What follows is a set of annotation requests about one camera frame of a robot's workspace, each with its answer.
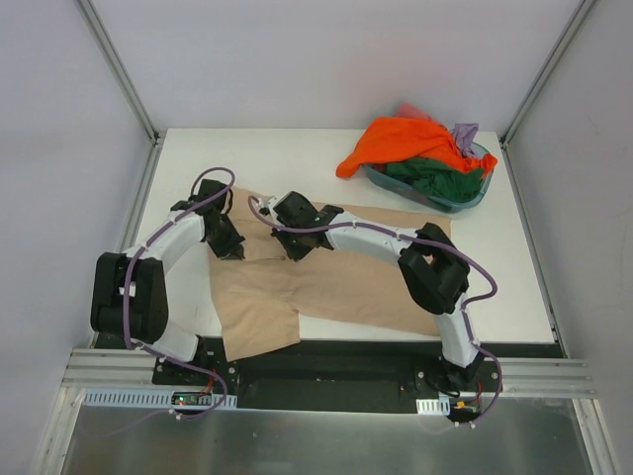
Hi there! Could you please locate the beige t shirt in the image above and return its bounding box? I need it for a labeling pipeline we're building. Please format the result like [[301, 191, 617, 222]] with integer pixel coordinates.
[[209, 188, 438, 361]]

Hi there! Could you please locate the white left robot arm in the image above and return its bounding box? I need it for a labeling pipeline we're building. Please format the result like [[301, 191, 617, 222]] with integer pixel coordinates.
[[90, 179, 244, 385]]

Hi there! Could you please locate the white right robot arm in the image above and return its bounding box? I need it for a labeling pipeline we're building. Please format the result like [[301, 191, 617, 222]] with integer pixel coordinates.
[[257, 191, 484, 394]]

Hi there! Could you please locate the teal plastic laundry basket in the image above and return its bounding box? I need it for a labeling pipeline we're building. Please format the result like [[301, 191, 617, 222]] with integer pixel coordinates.
[[362, 143, 498, 213]]

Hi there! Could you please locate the orange t shirt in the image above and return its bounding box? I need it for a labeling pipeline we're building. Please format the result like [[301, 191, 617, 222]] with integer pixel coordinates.
[[335, 117, 497, 179]]

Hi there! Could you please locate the green t shirt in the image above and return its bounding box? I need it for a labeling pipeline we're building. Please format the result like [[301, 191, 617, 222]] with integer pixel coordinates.
[[385, 157, 485, 203]]

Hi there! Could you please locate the lilac t shirt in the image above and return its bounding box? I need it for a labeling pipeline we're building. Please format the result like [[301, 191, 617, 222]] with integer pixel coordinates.
[[450, 123, 479, 158]]

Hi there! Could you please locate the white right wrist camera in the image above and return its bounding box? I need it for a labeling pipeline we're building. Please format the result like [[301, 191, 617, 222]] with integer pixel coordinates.
[[257, 196, 277, 216]]

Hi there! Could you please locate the left aluminium frame post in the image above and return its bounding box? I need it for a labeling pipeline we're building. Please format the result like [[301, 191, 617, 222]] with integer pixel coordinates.
[[73, 0, 160, 144]]

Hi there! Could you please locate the aluminium frame post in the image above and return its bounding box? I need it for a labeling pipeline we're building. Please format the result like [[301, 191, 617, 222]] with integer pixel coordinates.
[[73, 0, 160, 144], [499, 0, 599, 149]]

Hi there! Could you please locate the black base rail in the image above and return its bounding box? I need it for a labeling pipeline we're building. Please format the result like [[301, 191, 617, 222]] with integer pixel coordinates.
[[93, 332, 513, 412]]

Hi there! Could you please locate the left white cable duct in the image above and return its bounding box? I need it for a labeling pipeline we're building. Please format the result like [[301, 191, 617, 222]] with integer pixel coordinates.
[[84, 389, 237, 411]]

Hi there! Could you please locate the white cable duct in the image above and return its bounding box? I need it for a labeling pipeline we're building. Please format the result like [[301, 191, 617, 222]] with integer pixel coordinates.
[[84, 389, 237, 411], [415, 396, 480, 417]]

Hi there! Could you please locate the right aluminium frame post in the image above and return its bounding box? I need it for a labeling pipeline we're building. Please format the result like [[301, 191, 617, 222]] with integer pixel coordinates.
[[499, 0, 599, 149]]

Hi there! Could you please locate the right white cable duct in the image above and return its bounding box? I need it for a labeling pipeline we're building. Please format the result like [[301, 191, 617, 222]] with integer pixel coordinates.
[[415, 396, 480, 417]]

